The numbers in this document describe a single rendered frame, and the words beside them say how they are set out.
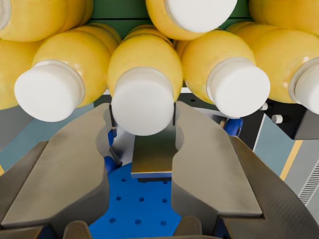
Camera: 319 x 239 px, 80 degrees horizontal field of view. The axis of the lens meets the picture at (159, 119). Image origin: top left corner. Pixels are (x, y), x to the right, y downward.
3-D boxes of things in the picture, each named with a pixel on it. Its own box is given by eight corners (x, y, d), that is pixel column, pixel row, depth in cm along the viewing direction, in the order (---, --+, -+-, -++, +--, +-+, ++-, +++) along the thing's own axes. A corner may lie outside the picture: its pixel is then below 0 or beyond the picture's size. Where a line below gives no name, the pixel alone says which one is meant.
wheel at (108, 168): (111, 188, 33) (121, 182, 34) (107, 170, 30) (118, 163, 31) (99, 173, 35) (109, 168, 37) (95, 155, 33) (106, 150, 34)
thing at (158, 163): (137, 128, 33) (132, 187, 23) (136, 116, 32) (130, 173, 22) (194, 127, 34) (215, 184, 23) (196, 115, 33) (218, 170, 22)
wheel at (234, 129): (219, 146, 30) (232, 151, 29) (224, 122, 28) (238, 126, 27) (229, 133, 33) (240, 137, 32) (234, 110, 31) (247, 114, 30)
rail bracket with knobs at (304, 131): (247, 107, 35) (278, 142, 27) (257, 68, 32) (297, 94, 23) (299, 106, 36) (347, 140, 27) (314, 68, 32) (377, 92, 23)
